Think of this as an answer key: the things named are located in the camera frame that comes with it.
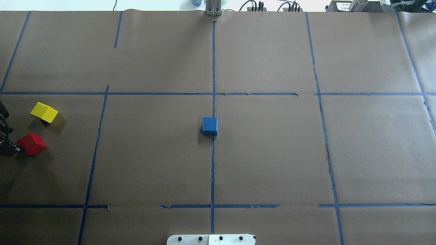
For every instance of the blue cube block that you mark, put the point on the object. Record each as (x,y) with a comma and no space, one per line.
(209,126)

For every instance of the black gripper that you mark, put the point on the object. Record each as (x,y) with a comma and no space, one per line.
(6,148)

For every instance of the red cube block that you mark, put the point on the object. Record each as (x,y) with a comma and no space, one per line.
(32,144)

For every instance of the silver metal cylinder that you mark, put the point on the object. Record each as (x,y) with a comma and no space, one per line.
(357,5)

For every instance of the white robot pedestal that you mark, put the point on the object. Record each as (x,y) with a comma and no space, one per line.
(211,239)

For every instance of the aluminium frame post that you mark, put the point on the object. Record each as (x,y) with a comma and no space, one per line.
(213,7)

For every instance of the black block stand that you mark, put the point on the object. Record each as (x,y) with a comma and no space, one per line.
(371,7)

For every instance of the yellow cube block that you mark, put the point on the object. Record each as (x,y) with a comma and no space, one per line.
(44,112)

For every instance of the far black orange connector box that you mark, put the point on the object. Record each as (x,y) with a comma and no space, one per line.
(256,6)

